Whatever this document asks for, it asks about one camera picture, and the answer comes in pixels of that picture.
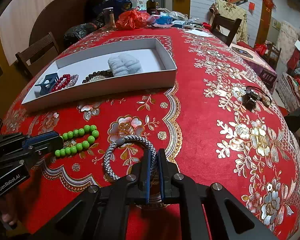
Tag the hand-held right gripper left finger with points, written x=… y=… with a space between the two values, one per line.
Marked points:
x=147 y=171

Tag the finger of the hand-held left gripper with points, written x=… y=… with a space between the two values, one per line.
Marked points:
x=46 y=150
x=40 y=139

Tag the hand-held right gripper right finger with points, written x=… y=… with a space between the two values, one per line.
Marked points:
x=161 y=171

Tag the blue hair claw clip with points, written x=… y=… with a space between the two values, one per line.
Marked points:
x=46 y=85

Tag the white shallow cardboard box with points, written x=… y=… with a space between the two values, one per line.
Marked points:
x=140 y=86

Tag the light blue fluffy scrunchie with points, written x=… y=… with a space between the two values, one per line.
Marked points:
x=125 y=63

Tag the person's left hand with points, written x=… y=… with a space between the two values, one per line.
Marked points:
x=8 y=219

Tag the dark wooden slatted chair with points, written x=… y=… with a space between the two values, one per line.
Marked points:
x=37 y=52

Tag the small black plastic bag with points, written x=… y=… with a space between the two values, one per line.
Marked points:
x=81 y=32

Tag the black bow hair clip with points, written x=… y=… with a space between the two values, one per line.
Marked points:
x=250 y=98

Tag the round wooden table top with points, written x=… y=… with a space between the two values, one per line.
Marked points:
x=57 y=15

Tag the glass jar with metal lid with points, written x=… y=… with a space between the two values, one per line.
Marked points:
x=109 y=17

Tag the small table with purple cloth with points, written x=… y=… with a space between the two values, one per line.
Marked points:
x=257 y=65

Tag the white paper sheet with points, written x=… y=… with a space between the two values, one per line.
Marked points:
x=197 y=32

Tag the red plastic bag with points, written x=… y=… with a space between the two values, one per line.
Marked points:
x=131 y=20

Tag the blue tissue box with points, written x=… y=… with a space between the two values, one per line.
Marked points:
x=163 y=21

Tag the dark blue bag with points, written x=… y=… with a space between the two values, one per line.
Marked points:
x=117 y=5

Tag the dark wine bottle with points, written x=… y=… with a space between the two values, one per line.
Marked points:
x=151 y=5

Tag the floral draped cloth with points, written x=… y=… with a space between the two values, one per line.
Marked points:
x=230 y=7

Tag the red knot wall ornament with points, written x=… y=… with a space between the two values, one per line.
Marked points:
x=267 y=1

